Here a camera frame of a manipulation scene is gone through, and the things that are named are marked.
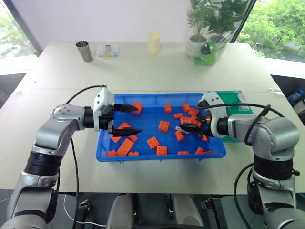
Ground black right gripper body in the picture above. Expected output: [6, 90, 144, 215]
[197, 100, 212, 137]

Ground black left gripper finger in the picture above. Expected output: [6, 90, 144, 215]
[112, 127, 143, 138]
[113, 103, 140, 114]

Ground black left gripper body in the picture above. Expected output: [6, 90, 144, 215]
[98, 104, 117, 135]

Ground blue plastic bin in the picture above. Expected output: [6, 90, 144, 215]
[95, 92, 227, 163]

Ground green plastic bin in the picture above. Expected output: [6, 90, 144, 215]
[206, 90, 254, 143]

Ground long orange building brick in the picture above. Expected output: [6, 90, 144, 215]
[116, 138, 135, 157]

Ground clear plastic box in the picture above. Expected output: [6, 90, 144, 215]
[96, 44, 120, 58]

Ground green spray bottle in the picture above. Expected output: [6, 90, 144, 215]
[193, 41, 218, 66]

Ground steel metal cup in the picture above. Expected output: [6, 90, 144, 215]
[75, 41, 93, 63]

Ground pale yellow cup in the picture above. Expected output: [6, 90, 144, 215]
[148, 32, 161, 55]

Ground potted green plant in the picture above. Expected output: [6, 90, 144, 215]
[185, 0, 250, 59]

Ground grey rounded cover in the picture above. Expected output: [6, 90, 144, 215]
[172, 193, 205, 229]
[105, 193, 134, 229]

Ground blue water bottle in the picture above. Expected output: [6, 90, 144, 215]
[286, 89, 305, 102]

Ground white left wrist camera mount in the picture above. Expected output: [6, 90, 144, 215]
[92, 87, 116, 132]

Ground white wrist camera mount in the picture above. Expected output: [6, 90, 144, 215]
[92, 87, 116, 132]
[199, 91, 230, 139]

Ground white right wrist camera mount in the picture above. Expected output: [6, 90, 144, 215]
[199, 91, 230, 139]

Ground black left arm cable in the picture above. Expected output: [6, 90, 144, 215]
[64, 84, 107, 229]

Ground thin white cable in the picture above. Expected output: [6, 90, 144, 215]
[63, 194, 107, 226]

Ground black window frame post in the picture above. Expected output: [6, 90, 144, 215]
[229, 0, 258, 44]

